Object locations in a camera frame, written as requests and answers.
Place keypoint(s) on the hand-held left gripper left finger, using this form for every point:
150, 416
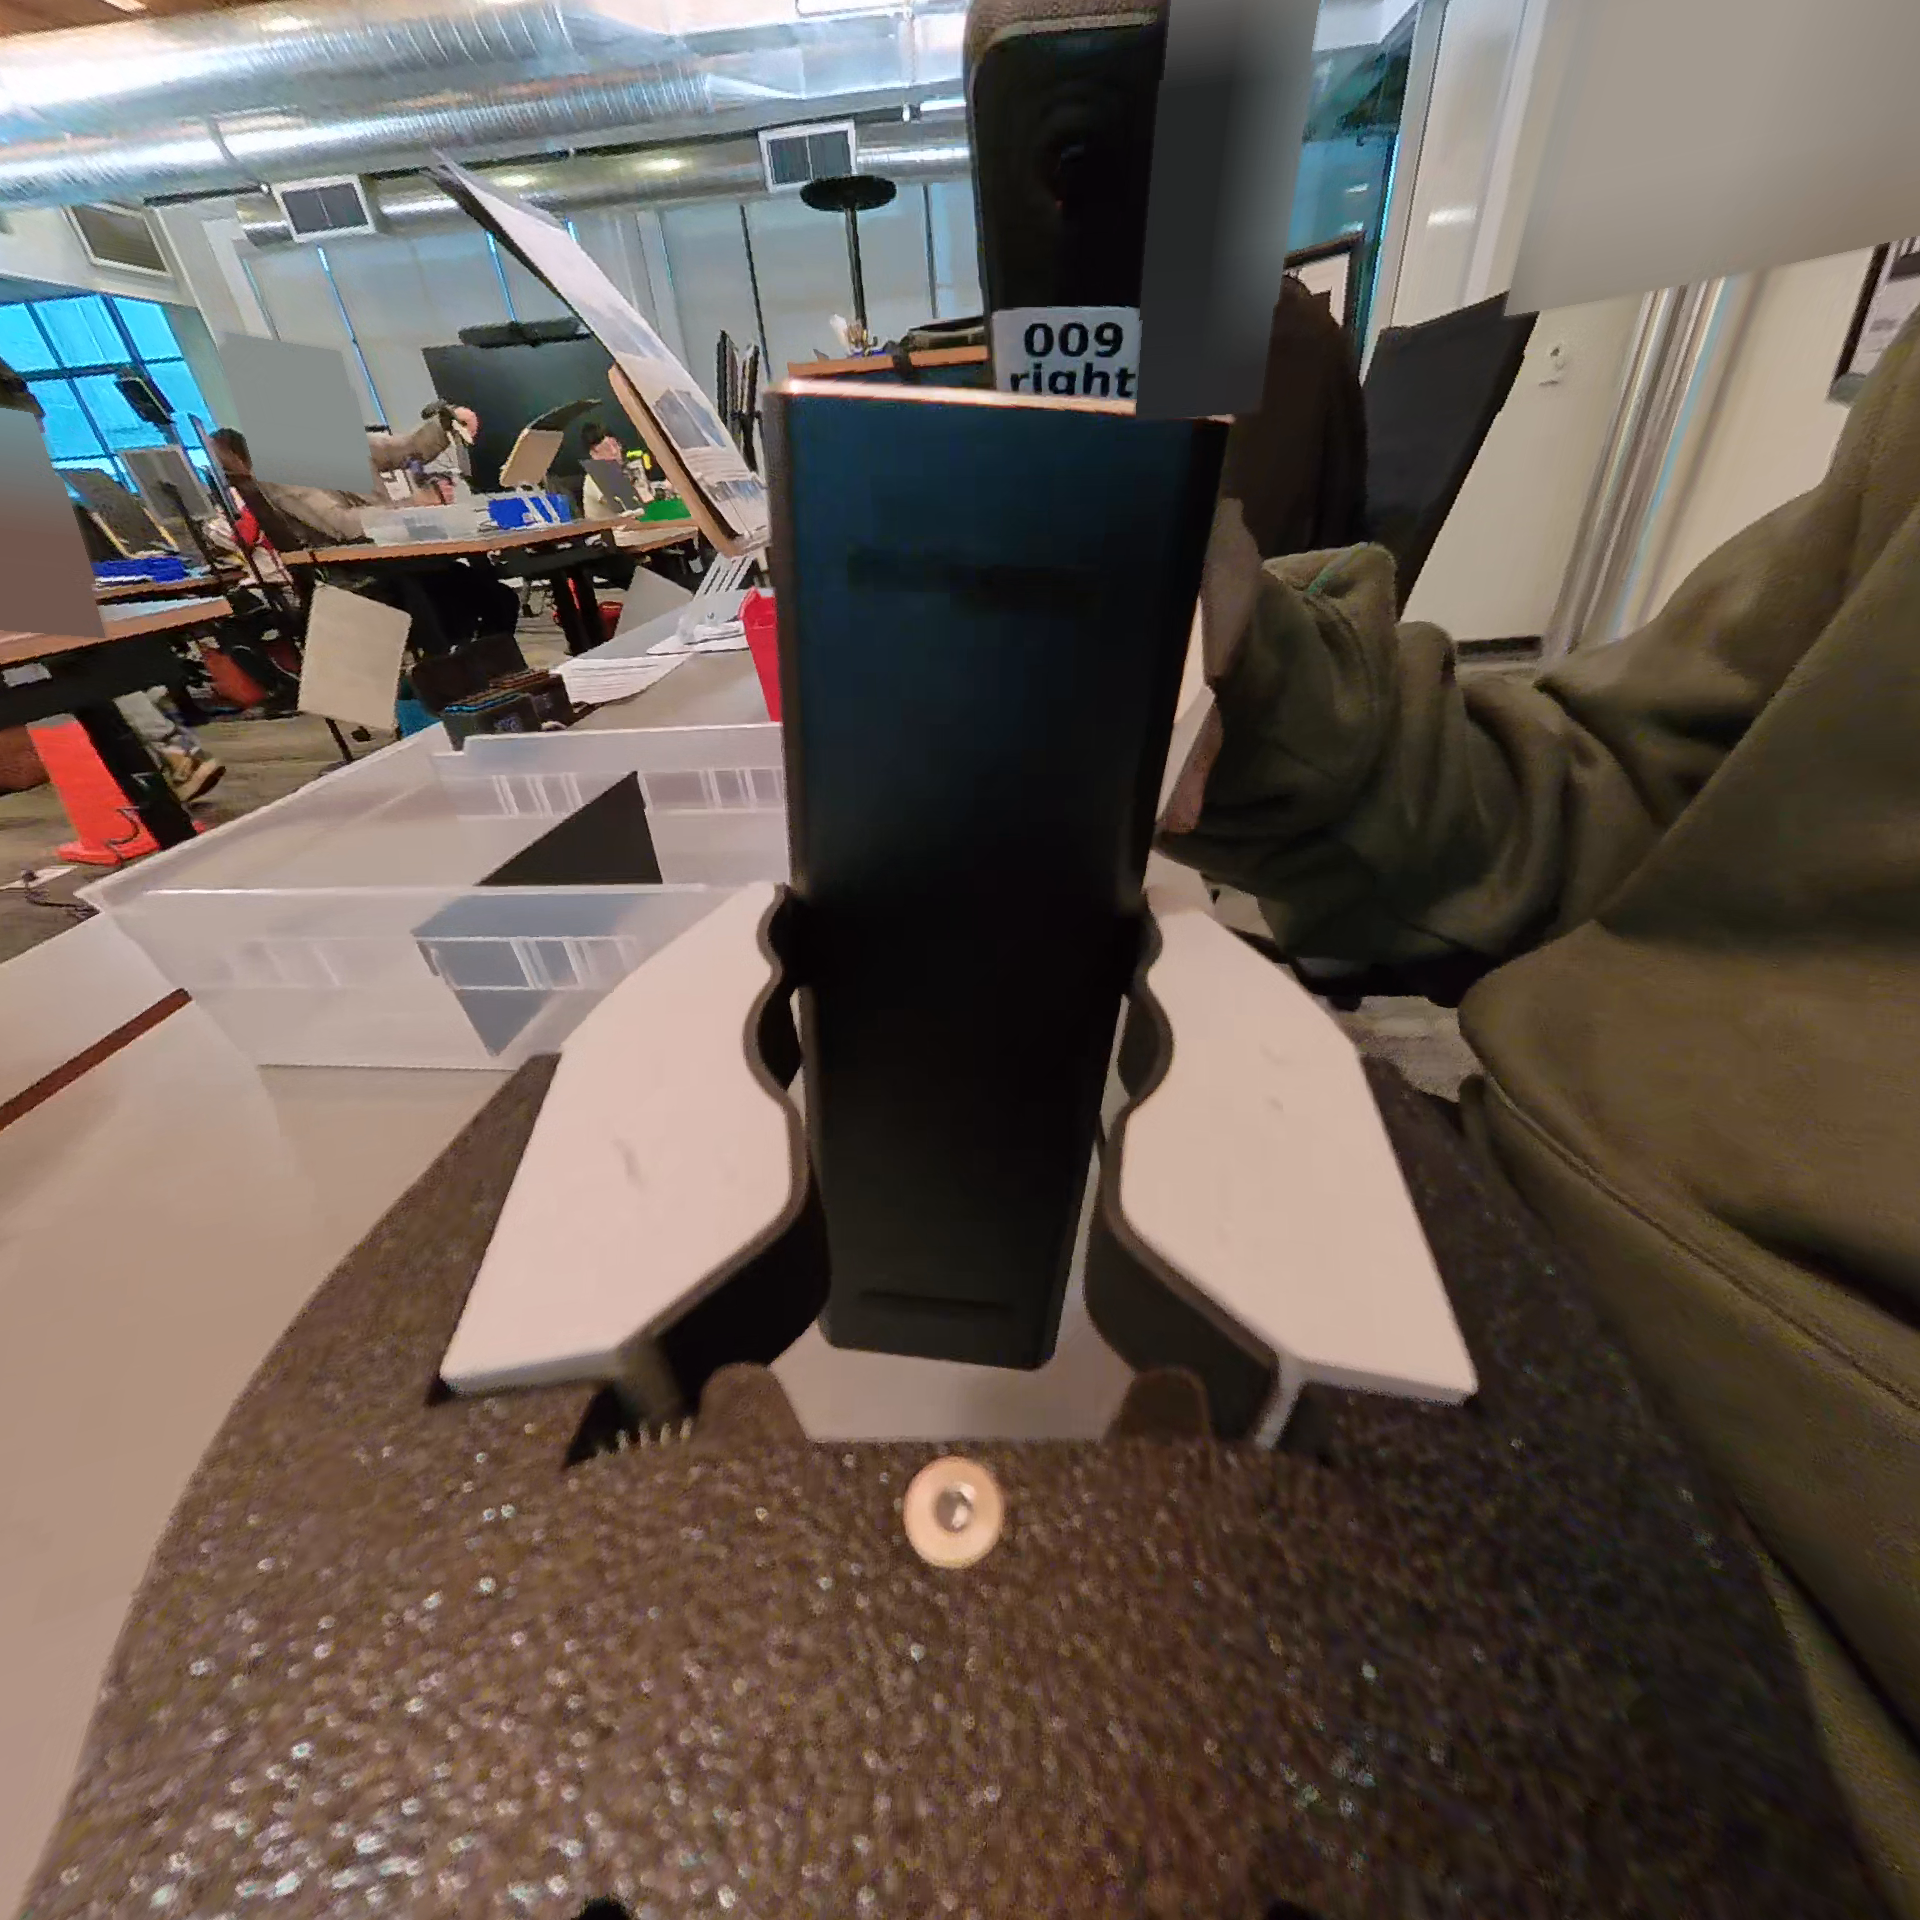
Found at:
646, 1156

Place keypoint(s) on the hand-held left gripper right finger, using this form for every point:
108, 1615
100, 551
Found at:
1276, 1185

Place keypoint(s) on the clear plastic storage bin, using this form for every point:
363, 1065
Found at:
299, 939

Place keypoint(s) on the dark blue power bank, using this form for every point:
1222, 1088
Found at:
975, 840

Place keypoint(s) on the person's right forearm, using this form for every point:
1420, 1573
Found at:
1394, 781

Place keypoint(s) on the white desk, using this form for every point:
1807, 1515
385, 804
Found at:
150, 1231

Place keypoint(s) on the person's right hand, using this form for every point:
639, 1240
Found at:
1223, 593

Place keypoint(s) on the black floor lamp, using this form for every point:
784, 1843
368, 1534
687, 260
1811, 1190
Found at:
848, 225

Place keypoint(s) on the white air vent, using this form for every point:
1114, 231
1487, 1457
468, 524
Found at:
808, 155
323, 206

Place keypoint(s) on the black bin divider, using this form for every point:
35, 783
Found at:
592, 848

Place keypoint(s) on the person's olive hoodie torso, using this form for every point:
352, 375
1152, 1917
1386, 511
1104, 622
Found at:
1723, 1125

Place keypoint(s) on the black charging station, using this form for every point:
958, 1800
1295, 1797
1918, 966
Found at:
511, 710

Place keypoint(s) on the wood framed display board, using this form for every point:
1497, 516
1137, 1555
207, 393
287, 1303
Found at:
600, 300

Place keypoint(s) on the white paper sheets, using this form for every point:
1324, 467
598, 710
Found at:
646, 676

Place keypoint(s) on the white board panel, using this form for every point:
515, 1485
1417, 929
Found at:
355, 661

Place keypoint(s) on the blue storage bins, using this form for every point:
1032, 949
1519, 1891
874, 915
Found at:
534, 511

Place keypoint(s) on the wooden top table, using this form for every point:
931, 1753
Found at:
106, 638
451, 541

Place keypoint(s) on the orange traffic cone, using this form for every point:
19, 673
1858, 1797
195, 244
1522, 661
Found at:
90, 781

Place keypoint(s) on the dark wall screen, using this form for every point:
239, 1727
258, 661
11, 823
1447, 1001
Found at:
495, 399

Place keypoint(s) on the silver ceiling duct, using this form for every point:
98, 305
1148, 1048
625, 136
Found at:
375, 76

